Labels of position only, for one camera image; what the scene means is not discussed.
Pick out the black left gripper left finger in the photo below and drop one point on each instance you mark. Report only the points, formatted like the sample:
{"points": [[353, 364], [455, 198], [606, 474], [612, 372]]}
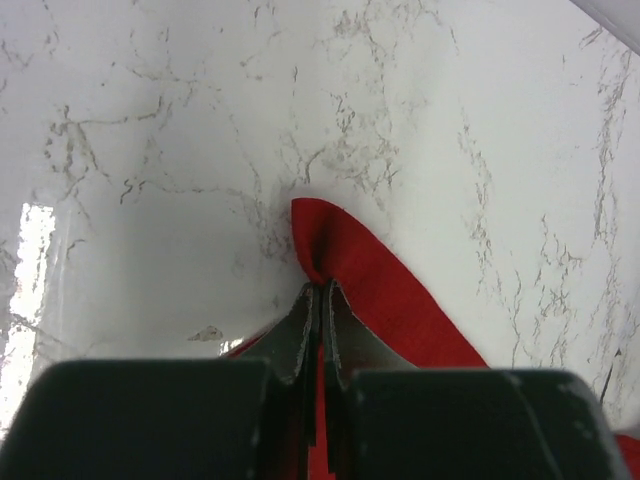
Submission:
{"points": [[246, 415]]}

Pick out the red t-shirt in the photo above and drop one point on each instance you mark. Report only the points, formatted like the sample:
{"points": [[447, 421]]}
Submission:
{"points": [[332, 246]]}

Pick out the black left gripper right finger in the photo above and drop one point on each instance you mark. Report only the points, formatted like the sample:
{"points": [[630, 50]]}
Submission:
{"points": [[388, 419]]}

